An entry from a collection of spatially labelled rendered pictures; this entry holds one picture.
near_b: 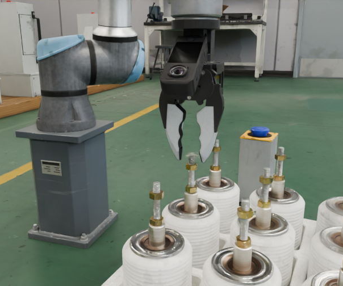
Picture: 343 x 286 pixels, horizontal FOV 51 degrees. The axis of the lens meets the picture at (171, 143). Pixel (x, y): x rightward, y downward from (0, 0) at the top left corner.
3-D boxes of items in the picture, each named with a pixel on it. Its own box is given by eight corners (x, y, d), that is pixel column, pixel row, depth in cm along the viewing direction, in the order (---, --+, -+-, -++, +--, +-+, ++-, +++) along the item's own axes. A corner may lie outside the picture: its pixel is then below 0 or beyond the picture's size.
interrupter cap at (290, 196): (268, 185, 70) (268, 181, 70) (306, 196, 65) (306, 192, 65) (247, 197, 65) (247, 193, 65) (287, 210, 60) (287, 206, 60)
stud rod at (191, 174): (188, 198, 60) (189, 154, 58) (194, 198, 60) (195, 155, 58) (187, 200, 59) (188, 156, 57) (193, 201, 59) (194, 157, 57)
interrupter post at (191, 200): (201, 210, 60) (201, 192, 59) (189, 215, 58) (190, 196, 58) (191, 205, 62) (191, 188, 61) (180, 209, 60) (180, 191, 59)
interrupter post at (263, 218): (258, 220, 57) (259, 201, 56) (272, 224, 55) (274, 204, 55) (252, 226, 55) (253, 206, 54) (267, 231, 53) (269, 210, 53)
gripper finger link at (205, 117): (226, 152, 61) (221, 97, 59) (219, 163, 55) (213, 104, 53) (208, 154, 62) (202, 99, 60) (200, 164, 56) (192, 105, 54)
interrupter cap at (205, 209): (223, 211, 59) (223, 207, 59) (188, 226, 55) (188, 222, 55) (192, 197, 65) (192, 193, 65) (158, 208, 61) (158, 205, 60)
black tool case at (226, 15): (221, 22, 514) (221, 14, 511) (251, 22, 507) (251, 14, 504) (219, 21, 481) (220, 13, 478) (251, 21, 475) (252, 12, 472)
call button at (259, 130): (248, 138, 81) (249, 129, 80) (252, 134, 84) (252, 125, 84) (266, 139, 79) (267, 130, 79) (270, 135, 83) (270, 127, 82)
